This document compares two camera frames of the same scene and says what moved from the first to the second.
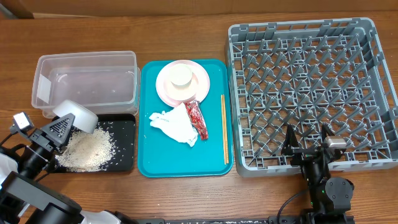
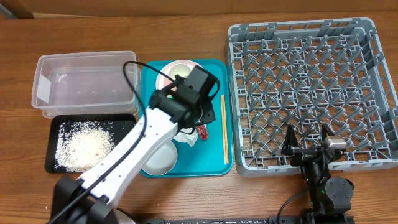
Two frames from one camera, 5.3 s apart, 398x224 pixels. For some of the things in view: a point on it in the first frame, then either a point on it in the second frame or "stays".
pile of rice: x=86 y=152 stays
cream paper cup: x=180 y=76 stays
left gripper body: x=40 y=139 to x=206 y=112
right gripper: x=302 y=153 stays
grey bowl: x=86 y=119 to x=163 y=161
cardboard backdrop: x=46 y=9 stays
